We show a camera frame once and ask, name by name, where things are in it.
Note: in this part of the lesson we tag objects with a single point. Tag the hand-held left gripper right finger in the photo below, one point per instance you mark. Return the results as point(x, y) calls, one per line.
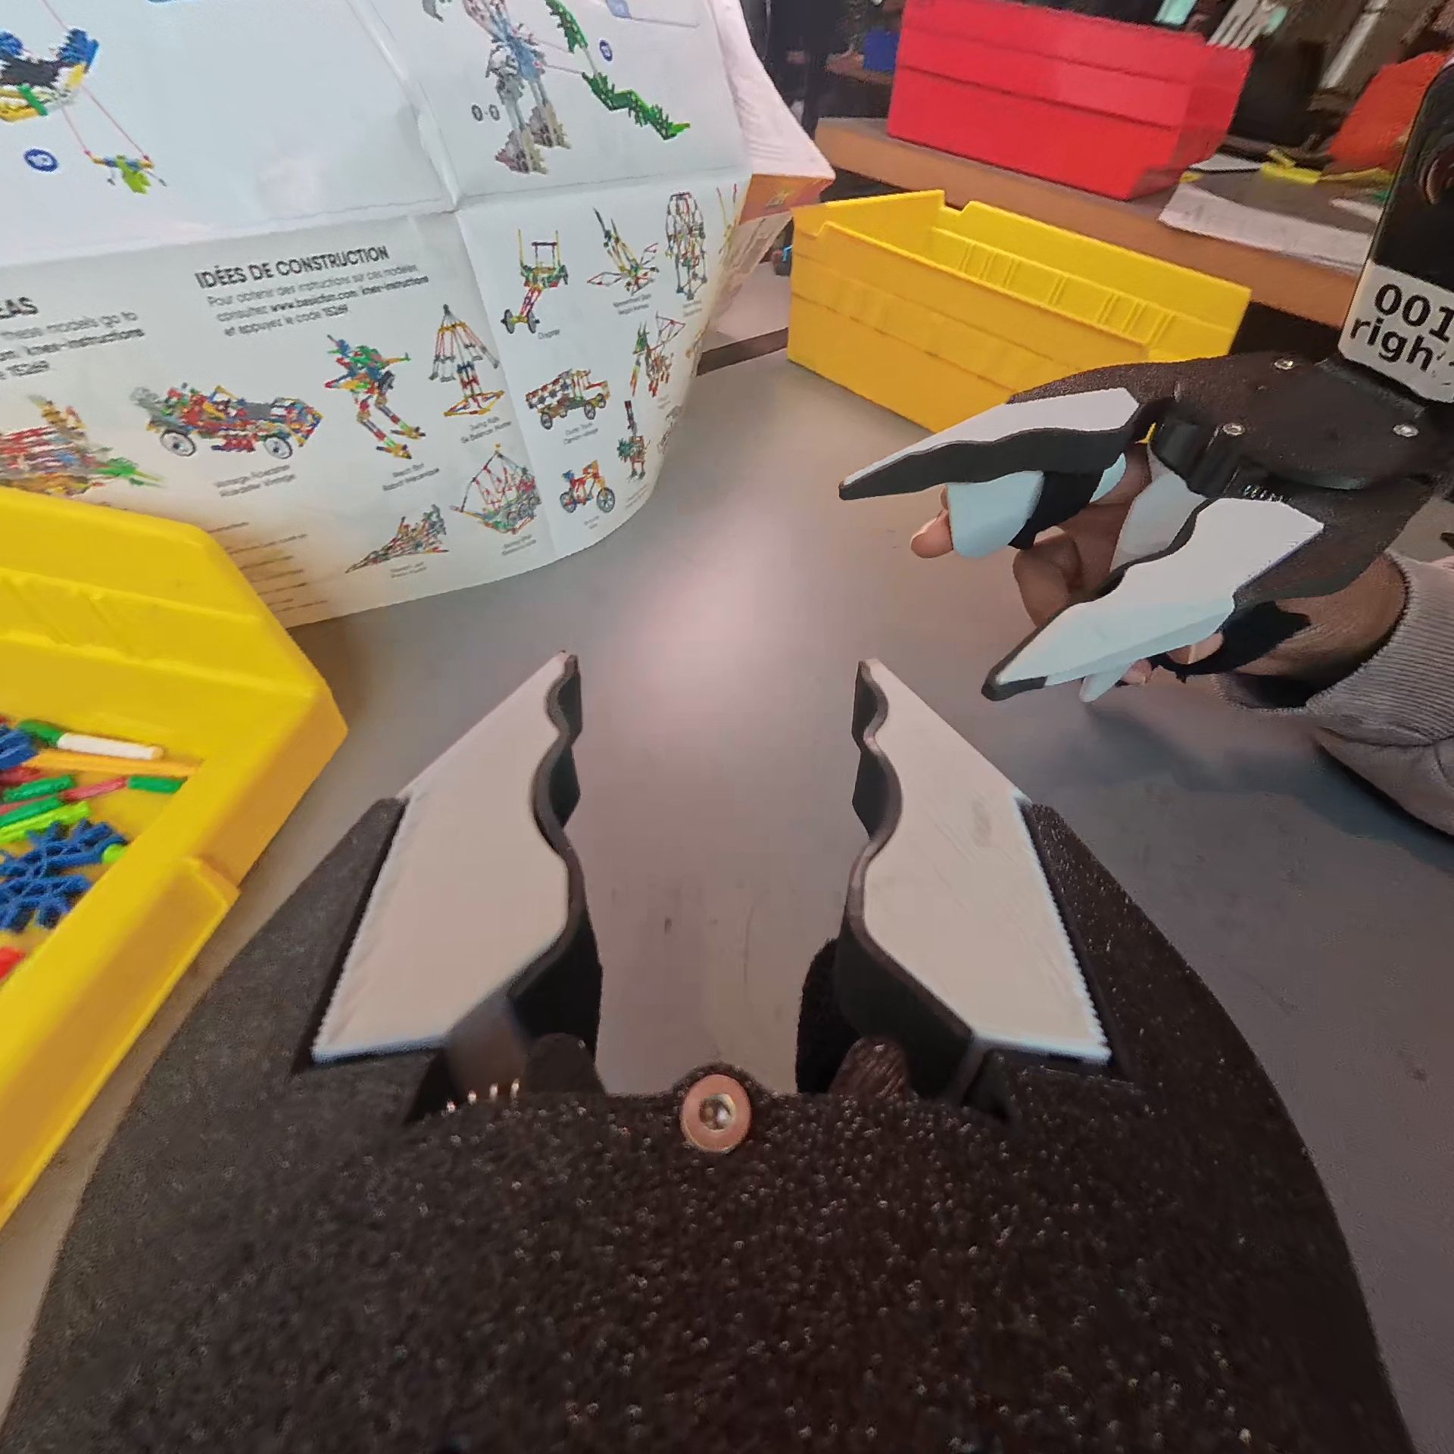
point(976, 910)

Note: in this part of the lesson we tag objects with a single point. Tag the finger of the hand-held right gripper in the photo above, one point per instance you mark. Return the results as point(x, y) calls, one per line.
point(1021, 427)
point(1192, 579)

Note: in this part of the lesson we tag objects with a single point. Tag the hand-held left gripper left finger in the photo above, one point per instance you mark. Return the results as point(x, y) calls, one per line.
point(453, 910)

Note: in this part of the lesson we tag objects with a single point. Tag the large yellow plastic bin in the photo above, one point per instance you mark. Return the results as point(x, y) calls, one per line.
point(169, 659)

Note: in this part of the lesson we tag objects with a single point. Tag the person's right forearm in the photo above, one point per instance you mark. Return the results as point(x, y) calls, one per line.
point(1409, 705)

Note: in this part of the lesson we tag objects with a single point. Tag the person's right hand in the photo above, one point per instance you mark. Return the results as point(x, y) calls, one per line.
point(1056, 569)

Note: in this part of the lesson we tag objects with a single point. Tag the nested yellow plastic bins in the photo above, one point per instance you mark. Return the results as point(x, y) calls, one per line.
point(998, 307)

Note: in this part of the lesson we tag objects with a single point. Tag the small red bin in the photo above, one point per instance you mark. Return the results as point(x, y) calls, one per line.
point(1379, 113)

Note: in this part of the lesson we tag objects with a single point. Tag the printed toy set box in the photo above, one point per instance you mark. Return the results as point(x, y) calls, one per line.
point(784, 193)

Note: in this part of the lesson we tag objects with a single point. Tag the red plastic bin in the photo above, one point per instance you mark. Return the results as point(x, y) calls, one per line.
point(1056, 91)

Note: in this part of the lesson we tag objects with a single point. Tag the pile of colourful toy pieces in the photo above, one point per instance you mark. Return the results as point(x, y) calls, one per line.
point(57, 840)

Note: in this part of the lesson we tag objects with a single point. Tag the blue plastic bin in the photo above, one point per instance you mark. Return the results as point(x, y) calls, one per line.
point(879, 46)

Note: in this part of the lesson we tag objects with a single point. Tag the printed instruction sheet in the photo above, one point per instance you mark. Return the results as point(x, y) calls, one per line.
point(283, 170)

